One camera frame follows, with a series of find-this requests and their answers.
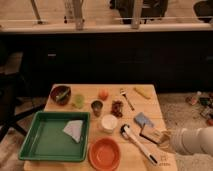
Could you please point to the green plastic tray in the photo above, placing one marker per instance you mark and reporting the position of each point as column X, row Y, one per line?
column 46, row 140

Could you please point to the metal fork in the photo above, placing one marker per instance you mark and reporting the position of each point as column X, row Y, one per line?
column 124, row 94

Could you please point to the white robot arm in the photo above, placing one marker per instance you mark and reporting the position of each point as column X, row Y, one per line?
column 193, row 141

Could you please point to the green pepper toy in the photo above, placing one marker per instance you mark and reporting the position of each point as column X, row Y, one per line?
column 62, row 95

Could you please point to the black office chair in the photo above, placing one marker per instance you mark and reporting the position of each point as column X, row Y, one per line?
column 10, row 64

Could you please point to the metal cup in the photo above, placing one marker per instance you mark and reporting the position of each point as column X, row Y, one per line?
column 97, row 107

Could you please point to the yellow corn toy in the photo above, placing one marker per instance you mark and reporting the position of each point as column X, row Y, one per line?
column 142, row 92

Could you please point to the small green cup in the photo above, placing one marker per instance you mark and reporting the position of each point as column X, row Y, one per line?
column 78, row 101

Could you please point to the white folded cloth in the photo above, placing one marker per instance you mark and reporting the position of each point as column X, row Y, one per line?
column 74, row 128

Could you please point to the brown grape cluster toy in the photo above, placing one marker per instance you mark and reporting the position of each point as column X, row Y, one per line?
column 116, row 109

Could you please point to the wooden whiteboard eraser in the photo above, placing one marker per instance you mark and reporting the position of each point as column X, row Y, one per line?
column 152, row 134

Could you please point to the dark long cabinet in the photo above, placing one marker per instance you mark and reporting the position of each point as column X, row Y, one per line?
column 171, row 61

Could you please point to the dark brown bowl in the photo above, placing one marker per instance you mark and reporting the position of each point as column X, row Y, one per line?
column 58, row 90

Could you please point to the blue sponge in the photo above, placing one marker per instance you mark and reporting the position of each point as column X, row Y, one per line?
column 142, row 120

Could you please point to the orange toy fruit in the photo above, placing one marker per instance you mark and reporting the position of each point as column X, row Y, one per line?
column 103, row 94

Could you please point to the small white bowl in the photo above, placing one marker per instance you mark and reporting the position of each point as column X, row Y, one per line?
column 109, row 123

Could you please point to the red bowl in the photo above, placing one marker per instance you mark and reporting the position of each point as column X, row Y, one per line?
column 104, row 154

